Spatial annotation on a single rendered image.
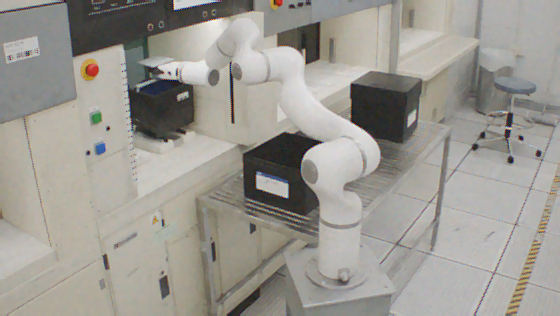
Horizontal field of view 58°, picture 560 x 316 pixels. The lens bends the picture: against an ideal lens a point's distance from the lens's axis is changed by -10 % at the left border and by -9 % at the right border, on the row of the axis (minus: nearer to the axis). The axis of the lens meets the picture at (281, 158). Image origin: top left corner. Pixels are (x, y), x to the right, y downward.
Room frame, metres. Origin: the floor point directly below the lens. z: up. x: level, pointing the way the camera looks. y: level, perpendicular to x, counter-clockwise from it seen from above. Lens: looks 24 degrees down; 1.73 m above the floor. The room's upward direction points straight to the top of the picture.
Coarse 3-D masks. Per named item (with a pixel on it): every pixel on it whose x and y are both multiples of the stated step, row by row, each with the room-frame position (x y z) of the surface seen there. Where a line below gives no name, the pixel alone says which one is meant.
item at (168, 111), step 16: (144, 64) 2.06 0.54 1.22; (160, 64) 2.07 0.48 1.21; (176, 80) 2.19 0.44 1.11; (128, 96) 2.07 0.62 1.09; (144, 96) 2.00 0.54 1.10; (160, 96) 1.99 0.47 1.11; (176, 96) 2.06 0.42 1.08; (192, 96) 2.13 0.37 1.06; (144, 112) 2.01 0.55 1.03; (160, 112) 1.99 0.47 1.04; (176, 112) 2.06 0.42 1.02; (192, 112) 2.13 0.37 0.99; (144, 128) 2.02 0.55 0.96; (160, 128) 1.99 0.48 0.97; (176, 128) 2.06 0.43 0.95
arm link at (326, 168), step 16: (320, 144) 1.32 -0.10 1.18; (336, 144) 1.31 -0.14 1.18; (352, 144) 1.32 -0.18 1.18; (304, 160) 1.29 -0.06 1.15; (320, 160) 1.25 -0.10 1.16; (336, 160) 1.26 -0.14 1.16; (352, 160) 1.28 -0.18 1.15; (304, 176) 1.28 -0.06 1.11; (320, 176) 1.24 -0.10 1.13; (336, 176) 1.24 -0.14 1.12; (352, 176) 1.28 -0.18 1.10; (320, 192) 1.26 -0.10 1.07; (336, 192) 1.24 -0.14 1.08; (352, 192) 1.35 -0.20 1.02; (320, 208) 1.33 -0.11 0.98; (336, 208) 1.28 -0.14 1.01; (352, 208) 1.28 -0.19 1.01; (336, 224) 1.28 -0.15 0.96; (352, 224) 1.29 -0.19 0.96
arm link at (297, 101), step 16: (272, 48) 1.62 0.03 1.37; (288, 48) 1.64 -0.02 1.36; (272, 64) 1.56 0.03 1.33; (288, 64) 1.58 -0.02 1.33; (304, 64) 1.61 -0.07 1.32; (272, 80) 1.58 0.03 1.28; (288, 80) 1.52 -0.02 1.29; (304, 80) 1.53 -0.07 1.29; (288, 96) 1.46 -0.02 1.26; (304, 96) 1.45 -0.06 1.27; (288, 112) 1.45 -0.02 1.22; (304, 112) 1.42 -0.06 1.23; (320, 112) 1.42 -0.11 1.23; (304, 128) 1.42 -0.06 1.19; (320, 128) 1.41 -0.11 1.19; (336, 128) 1.40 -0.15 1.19; (352, 128) 1.39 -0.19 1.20; (368, 144) 1.34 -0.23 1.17; (368, 160) 1.31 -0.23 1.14
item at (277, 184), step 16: (272, 144) 1.98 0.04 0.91; (288, 144) 2.03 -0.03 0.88; (304, 144) 1.99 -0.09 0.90; (256, 160) 1.78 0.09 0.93; (272, 160) 1.98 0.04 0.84; (288, 160) 2.03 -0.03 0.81; (256, 176) 1.79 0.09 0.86; (272, 176) 1.74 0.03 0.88; (288, 176) 1.71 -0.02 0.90; (256, 192) 1.79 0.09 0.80; (272, 192) 1.74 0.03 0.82; (288, 192) 1.71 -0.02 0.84; (304, 192) 1.67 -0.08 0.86; (288, 208) 1.71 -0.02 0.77; (304, 208) 1.67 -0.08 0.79
